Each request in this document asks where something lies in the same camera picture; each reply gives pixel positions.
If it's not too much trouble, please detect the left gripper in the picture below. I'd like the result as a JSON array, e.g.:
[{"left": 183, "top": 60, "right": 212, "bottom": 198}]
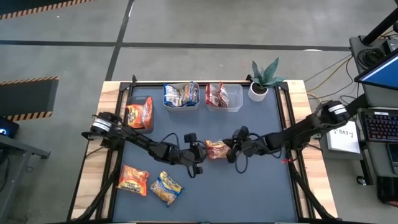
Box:
[{"left": 172, "top": 145, "right": 208, "bottom": 166}]

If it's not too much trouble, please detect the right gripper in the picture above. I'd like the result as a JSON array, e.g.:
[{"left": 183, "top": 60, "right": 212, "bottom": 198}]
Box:
[{"left": 223, "top": 138, "right": 265, "bottom": 164}]

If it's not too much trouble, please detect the red Maruchan noodle pack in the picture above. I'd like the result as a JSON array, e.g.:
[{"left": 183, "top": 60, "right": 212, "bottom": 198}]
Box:
[
  {"left": 217, "top": 82, "right": 230, "bottom": 108},
  {"left": 205, "top": 139, "right": 231, "bottom": 161},
  {"left": 205, "top": 83, "right": 220, "bottom": 108}
]

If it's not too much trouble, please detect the orange Maruchan noodle pack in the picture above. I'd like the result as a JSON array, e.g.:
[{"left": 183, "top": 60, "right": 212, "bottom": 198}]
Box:
[
  {"left": 141, "top": 96, "right": 154, "bottom": 129},
  {"left": 116, "top": 164, "right": 150, "bottom": 197},
  {"left": 125, "top": 103, "right": 146, "bottom": 129}
]

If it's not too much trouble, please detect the white plastic bin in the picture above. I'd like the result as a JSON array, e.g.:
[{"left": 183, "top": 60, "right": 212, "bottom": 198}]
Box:
[{"left": 162, "top": 82, "right": 201, "bottom": 113}]

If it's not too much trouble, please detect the blue-grey table mat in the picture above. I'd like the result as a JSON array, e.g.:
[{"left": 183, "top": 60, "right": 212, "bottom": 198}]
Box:
[{"left": 111, "top": 84, "right": 299, "bottom": 223}]

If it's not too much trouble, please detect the clear plastic bin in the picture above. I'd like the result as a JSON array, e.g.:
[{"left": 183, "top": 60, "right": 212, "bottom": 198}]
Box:
[{"left": 205, "top": 83, "right": 244, "bottom": 113}]

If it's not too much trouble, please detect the white plant pot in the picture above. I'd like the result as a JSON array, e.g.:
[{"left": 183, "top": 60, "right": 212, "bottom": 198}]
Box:
[{"left": 248, "top": 81, "right": 270, "bottom": 103}]

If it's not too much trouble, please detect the green snake plant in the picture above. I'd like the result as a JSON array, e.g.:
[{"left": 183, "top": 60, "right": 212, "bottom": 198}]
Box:
[{"left": 251, "top": 57, "right": 286, "bottom": 90}]

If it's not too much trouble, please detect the dark grey translucent bin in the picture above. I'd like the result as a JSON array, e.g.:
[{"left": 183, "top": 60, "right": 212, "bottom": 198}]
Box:
[{"left": 124, "top": 95, "right": 155, "bottom": 134}]

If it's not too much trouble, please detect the white labelled sheet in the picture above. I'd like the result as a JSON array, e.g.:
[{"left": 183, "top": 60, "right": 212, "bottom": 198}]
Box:
[{"left": 328, "top": 121, "right": 361, "bottom": 155}]

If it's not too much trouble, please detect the black diagonal stand bar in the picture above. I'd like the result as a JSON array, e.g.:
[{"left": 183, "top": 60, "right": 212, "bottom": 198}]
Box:
[{"left": 345, "top": 93, "right": 369, "bottom": 118}]

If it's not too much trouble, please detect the backlit black keyboard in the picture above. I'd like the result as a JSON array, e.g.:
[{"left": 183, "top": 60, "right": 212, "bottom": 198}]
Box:
[{"left": 360, "top": 108, "right": 398, "bottom": 142}]

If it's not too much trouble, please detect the grey equipment cart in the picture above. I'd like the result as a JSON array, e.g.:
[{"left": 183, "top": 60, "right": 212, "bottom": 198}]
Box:
[{"left": 348, "top": 34, "right": 398, "bottom": 178}]

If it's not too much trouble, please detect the black box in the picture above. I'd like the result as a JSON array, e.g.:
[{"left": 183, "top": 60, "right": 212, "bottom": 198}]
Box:
[{"left": 376, "top": 175, "right": 398, "bottom": 206}]

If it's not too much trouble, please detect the black phone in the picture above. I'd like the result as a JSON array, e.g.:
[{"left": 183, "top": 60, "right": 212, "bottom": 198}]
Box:
[{"left": 386, "top": 142, "right": 398, "bottom": 175}]

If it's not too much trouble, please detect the computer monitor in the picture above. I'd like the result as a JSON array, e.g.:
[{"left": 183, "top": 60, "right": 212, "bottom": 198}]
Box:
[{"left": 354, "top": 48, "right": 398, "bottom": 91}]

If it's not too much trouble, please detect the black hazard-striped floor mat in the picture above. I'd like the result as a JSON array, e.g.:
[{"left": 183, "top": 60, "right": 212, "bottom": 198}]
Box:
[
  {"left": 0, "top": 75, "right": 60, "bottom": 122},
  {"left": 0, "top": 0, "right": 94, "bottom": 20}
]

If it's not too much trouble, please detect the grey side table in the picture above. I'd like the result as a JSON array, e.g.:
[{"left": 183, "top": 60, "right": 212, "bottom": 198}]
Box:
[{"left": 0, "top": 133, "right": 52, "bottom": 224}]

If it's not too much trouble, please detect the black pole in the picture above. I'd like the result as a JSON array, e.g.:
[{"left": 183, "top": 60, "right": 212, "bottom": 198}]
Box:
[{"left": 361, "top": 6, "right": 398, "bottom": 47}]

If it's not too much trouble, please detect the black device with blue light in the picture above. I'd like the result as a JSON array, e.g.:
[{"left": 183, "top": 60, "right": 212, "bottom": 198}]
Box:
[{"left": 0, "top": 116, "right": 20, "bottom": 139}]

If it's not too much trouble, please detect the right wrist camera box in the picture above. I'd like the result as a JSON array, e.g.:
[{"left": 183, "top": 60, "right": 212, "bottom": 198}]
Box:
[{"left": 233, "top": 125, "right": 249, "bottom": 141}]

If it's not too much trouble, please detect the black aluminium table frame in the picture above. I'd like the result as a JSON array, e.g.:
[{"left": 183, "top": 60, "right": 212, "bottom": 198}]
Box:
[{"left": 67, "top": 74, "right": 340, "bottom": 224}]

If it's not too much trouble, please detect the yellow cable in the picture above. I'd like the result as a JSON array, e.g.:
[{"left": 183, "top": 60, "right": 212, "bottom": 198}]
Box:
[{"left": 303, "top": 55, "right": 354, "bottom": 94}]

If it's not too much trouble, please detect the coiled black cable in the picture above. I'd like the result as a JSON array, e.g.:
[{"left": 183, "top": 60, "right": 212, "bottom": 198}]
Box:
[{"left": 356, "top": 47, "right": 386, "bottom": 68}]

